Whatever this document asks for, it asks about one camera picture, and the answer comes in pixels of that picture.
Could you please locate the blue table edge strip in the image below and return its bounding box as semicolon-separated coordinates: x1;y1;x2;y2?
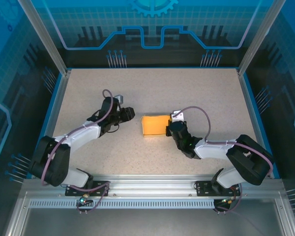
26;72;64;179
242;72;282;179

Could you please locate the aluminium lower frame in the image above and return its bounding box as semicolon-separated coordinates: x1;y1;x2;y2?
3;191;295;236

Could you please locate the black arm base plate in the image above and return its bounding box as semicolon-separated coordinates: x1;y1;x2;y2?
65;180;111;197
195;180;241;197

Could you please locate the aluminium side rail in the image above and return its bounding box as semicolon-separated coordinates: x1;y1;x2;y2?
30;70;72;178
236;70;274;178

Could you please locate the purple cable loop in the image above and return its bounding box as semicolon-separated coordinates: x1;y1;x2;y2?
212;183;244;216
76;181;112;215

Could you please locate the aluminium corner post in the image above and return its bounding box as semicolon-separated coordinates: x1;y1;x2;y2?
236;0;287;77
17;0;72;77

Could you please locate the slotted cable duct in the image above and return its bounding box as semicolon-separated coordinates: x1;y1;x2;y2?
29;199;216;209

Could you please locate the yellow paper box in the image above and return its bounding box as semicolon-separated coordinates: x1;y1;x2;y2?
140;114;172;139

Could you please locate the aluminium front rail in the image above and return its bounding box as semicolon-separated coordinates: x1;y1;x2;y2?
22;174;285;197

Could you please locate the green LED connector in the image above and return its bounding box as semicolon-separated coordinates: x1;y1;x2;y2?
79;194;93;207
220;196;237;206

